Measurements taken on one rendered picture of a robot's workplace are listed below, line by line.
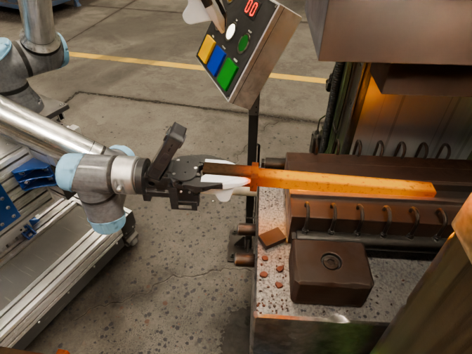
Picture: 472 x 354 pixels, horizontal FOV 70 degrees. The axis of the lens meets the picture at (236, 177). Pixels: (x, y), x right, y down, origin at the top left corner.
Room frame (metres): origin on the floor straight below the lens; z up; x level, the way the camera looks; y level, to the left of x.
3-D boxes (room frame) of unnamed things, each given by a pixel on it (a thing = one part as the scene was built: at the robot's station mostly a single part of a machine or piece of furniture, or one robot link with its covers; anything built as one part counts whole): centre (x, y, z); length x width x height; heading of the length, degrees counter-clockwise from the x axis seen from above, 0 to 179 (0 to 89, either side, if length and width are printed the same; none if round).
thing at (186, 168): (0.48, 0.13, 0.99); 0.12 x 0.08 x 0.09; 86
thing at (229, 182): (0.46, 0.02, 0.99); 0.09 x 0.03 x 0.06; 83
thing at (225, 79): (0.92, 0.02, 1.01); 0.07 x 0.05 x 0.07; 21
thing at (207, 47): (1.10, 0.09, 1.01); 0.07 x 0.05 x 0.07; 21
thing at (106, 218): (0.51, 0.28, 0.90); 0.11 x 0.08 x 0.11; 2
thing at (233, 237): (1.05, -0.06, 0.05); 0.22 x 0.22 x 0.09; 86
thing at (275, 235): (0.40, -0.07, 0.92); 0.04 x 0.03 x 0.01; 118
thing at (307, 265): (0.31, -0.15, 0.95); 0.12 x 0.08 x 0.06; 86
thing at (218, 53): (1.01, 0.06, 1.01); 0.07 x 0.05 x 0.07; 21
